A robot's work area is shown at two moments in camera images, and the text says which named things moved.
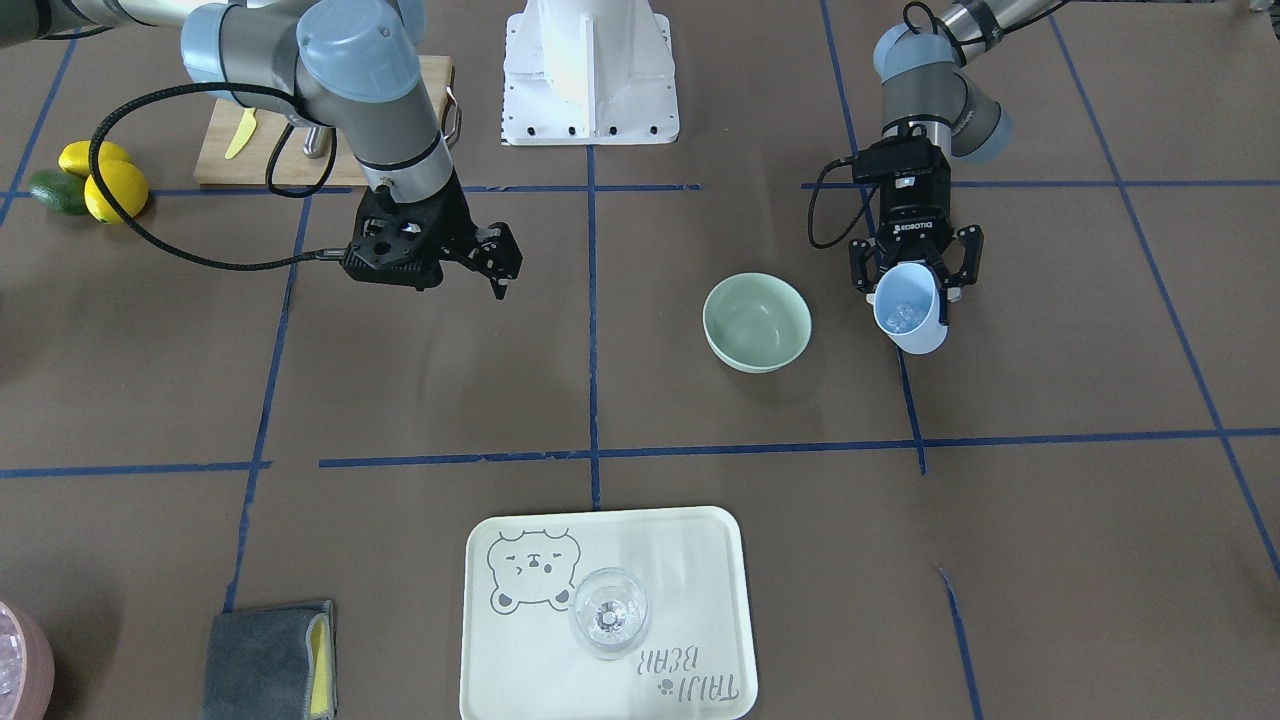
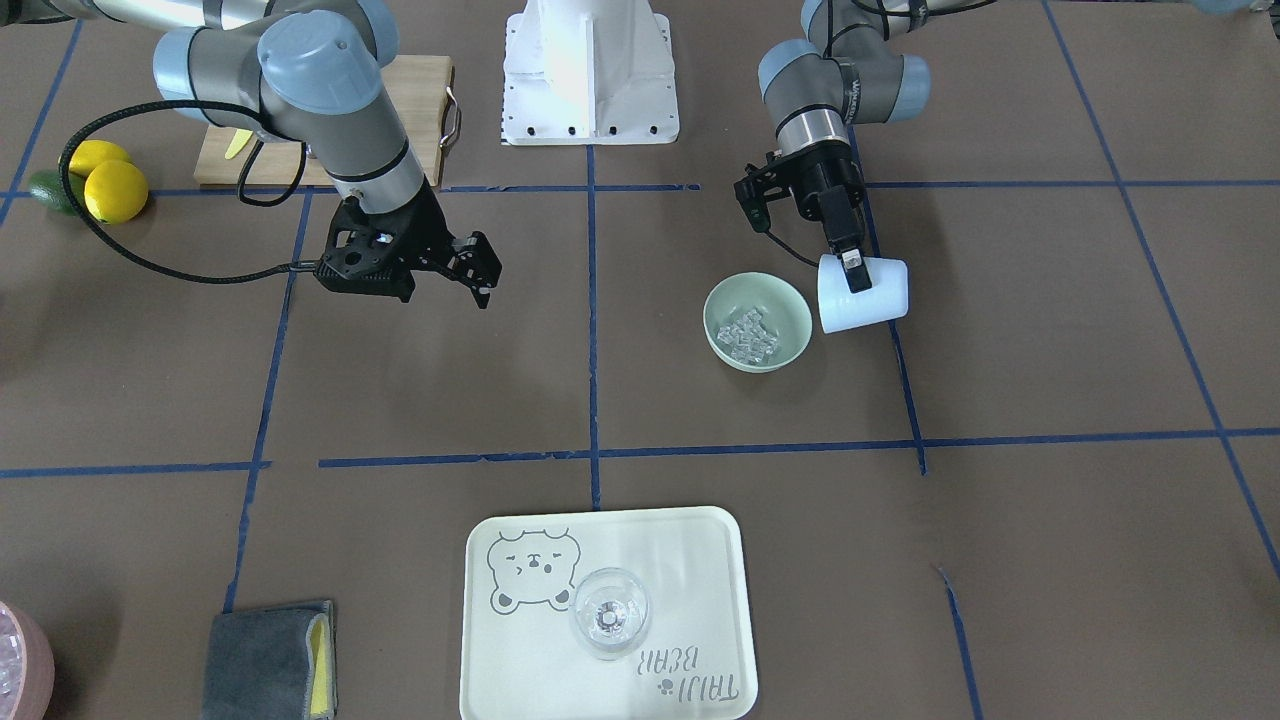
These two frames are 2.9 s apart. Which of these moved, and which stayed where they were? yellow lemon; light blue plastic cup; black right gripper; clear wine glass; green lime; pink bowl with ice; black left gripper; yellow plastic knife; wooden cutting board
Moved: black right gripper; light blue plastic cup; black left gripper
Stayed: wooden cutting board; yellow plastic knife; green lime; yellow lemon; pink bowl with ice; clear wine glass
